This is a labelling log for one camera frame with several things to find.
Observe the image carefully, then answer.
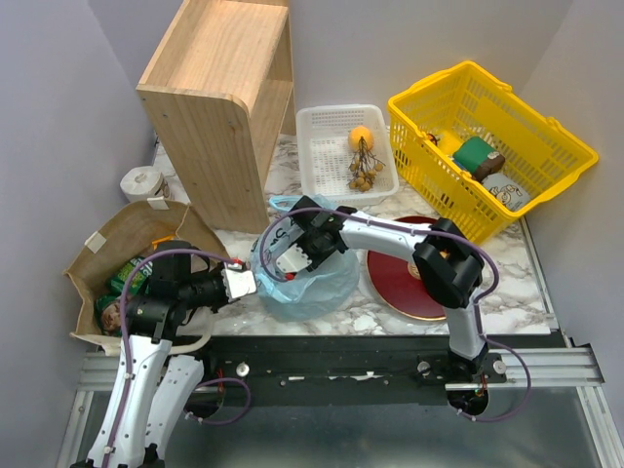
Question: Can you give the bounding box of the brown paper bag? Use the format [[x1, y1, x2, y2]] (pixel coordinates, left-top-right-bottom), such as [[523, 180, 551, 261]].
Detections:
[[64, 198, 227, 357]]

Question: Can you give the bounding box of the wooden shelf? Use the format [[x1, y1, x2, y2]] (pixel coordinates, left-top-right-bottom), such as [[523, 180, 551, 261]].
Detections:
[[136, 1, 295, 234]]

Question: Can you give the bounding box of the brown longan fruit bunch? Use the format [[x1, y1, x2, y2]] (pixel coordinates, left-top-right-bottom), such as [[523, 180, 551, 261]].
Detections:
[[348, 147, 385, 192]]

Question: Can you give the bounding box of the yellow shopping basket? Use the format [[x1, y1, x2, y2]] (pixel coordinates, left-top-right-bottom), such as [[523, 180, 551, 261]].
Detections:
[[388, 60, 599, 244]]

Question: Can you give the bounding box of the light blue plastic bag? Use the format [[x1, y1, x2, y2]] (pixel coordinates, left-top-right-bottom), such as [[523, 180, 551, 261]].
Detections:
[[251, 195, 360, 322]]

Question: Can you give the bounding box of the purple cable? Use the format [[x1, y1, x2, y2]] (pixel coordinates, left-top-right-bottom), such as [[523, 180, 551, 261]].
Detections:
[[258, 207, 501, 342], [104, 248, 245, 468]]

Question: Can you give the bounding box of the green box in basket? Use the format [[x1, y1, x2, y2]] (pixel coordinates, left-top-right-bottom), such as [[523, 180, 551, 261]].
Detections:
[[452, 136, 494, 173]]

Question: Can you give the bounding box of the orange snack packet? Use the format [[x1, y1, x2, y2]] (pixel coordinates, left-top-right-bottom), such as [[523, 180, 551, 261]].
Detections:
[[151, 235, 176, 251]]

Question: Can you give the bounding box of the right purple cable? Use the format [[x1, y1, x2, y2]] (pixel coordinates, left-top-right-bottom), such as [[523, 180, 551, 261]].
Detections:
[[258, 207, 501, 342]]

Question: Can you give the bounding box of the red round plate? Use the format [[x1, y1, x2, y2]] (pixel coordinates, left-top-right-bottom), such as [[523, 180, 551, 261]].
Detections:
[[365, 215, 449, 321]]

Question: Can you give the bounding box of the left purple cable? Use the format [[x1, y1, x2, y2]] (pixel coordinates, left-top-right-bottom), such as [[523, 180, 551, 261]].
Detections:
[[104, 248, 245, 468]]

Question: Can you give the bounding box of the orange fruit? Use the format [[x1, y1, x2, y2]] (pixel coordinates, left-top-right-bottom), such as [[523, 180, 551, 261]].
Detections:
[[348, 126, 374, 151]]

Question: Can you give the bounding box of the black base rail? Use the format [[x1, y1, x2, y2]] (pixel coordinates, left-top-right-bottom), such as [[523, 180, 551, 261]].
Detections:
[[199, 336, 512, 410]]

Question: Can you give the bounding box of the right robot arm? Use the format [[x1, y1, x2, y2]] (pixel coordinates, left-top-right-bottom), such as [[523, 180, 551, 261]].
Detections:
[[276, 196, 488, 382]]

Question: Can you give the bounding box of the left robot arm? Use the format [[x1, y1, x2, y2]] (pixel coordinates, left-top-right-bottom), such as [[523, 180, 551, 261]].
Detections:
[[77, 241, 255, 467]]

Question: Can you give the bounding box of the white plastic basket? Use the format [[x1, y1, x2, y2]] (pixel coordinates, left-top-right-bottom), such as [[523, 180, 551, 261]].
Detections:
[[295, 104, 400, 207]]

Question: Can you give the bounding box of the green snack packet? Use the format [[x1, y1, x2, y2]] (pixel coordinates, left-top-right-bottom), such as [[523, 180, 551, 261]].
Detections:
[[106, 256, 152, 295]]

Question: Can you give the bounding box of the white cartoon packet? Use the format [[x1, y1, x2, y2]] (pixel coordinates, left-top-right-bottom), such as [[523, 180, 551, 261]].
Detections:
[[482, 173, 531, 212]]

